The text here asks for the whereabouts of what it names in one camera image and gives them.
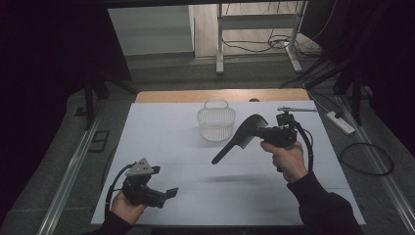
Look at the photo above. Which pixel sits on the white table mat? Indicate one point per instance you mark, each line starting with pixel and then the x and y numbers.
pixel 195 163

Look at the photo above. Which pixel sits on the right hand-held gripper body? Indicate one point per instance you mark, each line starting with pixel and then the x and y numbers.
pixel 284 135

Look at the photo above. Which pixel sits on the person's right hand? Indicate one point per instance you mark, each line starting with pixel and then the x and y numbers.
pixel 290 161

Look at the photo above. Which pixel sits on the dark curtain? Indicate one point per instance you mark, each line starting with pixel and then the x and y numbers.
pixel 39 49
pixel 391 49

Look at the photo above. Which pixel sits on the white plastic mesh basket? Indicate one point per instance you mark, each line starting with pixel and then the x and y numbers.
pixel 213 125

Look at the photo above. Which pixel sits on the white power strip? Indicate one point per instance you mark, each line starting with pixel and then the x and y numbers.
pixel 341 123

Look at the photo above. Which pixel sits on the white metal desk frame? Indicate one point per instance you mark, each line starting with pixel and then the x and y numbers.
pixel 257 22

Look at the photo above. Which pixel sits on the wooden table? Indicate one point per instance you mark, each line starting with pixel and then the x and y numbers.
pixel 182 96

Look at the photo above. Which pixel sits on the black tripod stand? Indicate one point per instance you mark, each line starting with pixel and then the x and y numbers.
pixel 89 98
pixel 357 98

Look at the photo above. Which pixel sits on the aluminium floor rail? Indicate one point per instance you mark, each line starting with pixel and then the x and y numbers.
pixel 380 166
pixel 70 176

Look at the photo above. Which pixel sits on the person's left hand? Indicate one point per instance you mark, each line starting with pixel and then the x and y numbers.
pixel 125 209

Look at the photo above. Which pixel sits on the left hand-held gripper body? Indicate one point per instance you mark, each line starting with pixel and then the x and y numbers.
pixel 143 192

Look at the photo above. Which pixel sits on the black plug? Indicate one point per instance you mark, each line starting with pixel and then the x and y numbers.
pixel 339 114

